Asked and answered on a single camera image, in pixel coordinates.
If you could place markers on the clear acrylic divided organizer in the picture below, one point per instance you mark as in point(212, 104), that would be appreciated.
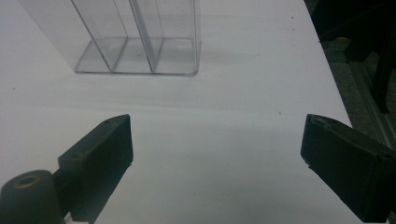
point(137, 46)

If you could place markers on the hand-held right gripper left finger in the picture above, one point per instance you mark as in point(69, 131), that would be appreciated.
point(96, 161)

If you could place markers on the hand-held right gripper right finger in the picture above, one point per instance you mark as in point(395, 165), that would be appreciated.
point(348, 165)

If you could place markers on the aluminium frame rail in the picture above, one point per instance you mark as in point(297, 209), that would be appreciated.
point(373, 102)

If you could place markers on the black metal stand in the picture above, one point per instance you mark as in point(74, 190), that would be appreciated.
point(373, 40)

